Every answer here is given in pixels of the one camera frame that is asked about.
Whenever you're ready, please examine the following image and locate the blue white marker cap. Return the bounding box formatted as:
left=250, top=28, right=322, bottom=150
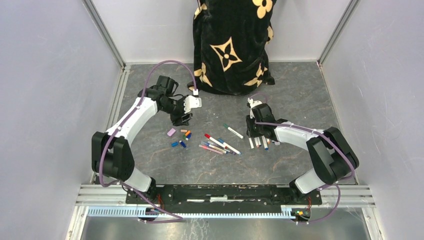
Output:
left=185, top=133, right=192, bottom=141

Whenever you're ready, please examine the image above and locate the pink highlighter cap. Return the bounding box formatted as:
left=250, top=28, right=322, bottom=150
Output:
left=167, top=128, right=176, bottom=137

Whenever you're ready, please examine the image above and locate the light blue cap marker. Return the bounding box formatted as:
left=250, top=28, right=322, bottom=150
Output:
left=218, top=138, right=241, bottom=155

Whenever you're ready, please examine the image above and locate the pink pen clear cap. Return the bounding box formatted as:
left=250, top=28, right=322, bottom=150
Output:
left=198, top=144, right=224, bottom=155

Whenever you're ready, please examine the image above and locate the blue long nib marker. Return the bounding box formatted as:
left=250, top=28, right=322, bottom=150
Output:
left=201, top=141, right=235, bottom=155

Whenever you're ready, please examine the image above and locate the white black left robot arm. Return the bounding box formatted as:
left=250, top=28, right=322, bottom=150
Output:
left=91, top=75, right=202, bottom=204

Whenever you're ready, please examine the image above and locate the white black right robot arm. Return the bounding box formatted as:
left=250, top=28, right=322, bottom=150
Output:
left=245, top=98, right=359, bottom=204

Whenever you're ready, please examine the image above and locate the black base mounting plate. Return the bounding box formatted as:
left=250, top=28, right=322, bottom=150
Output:
left=125, top=184, right=323, bottom=215

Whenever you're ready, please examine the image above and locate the black floral plush blanket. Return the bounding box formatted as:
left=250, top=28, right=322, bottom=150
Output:
left=187, top=0, right=276, bottom=96

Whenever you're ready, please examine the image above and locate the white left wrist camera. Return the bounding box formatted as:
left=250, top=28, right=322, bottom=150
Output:
left=183, top=89, right=202, bottom=113

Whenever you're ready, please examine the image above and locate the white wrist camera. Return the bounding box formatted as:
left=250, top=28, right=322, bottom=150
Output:
left=183, top=89, right=202, bottom=113
left=247, top=97, right=263, bottom=119

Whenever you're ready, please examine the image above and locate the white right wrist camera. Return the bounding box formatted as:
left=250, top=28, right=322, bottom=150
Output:
left=247, top=97, right=263, bottom=119

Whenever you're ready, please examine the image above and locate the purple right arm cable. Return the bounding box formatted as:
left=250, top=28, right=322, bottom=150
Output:
left=247, top=92, right=357, bottom=225

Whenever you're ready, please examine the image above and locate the aluminium frame rail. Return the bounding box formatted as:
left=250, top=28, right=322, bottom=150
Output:
left=76, top=184, right=376, bottom=220

